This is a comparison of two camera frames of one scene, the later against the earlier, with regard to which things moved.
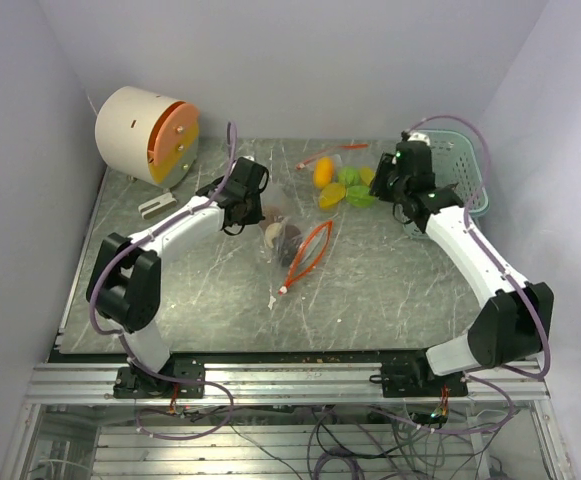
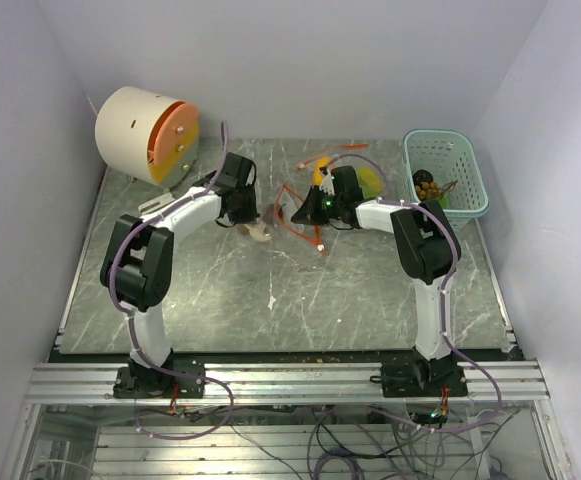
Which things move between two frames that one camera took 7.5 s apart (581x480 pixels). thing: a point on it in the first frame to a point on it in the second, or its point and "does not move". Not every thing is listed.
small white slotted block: x=157 y=205 does not move
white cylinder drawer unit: x=148 y=136 does not move
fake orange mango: x=323 y=171 does not move
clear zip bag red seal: x=314 y=239 to x=288 y=202
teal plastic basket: x=456 y=160 does not move
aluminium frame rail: x=276 y=383 does not move
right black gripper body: x=386 y=185 to x=322 y=205
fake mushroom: x=271 y=231 to x=257 y=233
